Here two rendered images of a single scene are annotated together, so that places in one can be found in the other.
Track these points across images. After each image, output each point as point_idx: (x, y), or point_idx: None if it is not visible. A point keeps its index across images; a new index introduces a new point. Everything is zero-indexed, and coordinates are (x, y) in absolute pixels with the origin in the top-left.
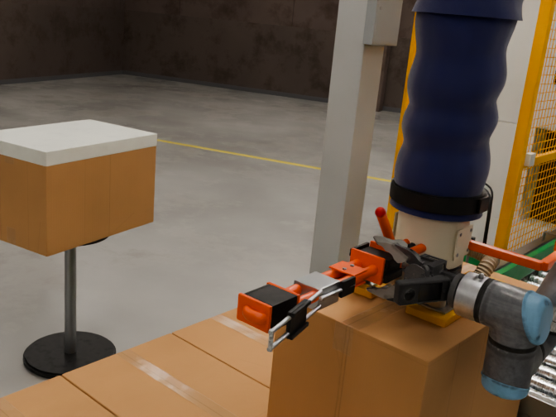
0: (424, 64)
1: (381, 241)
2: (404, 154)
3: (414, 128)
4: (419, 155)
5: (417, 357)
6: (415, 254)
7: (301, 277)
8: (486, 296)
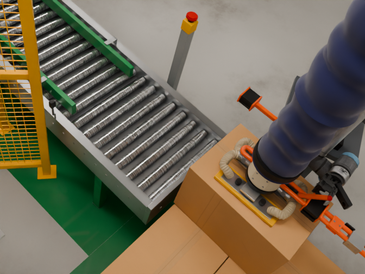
0: (328, 138)
1: (328, 203)
2: (296, 167)
3: (313, 159)
4: (307, 162)
5: (331, 207)
6: (335, 191)
7: (358, 247)
8: (351, 174)
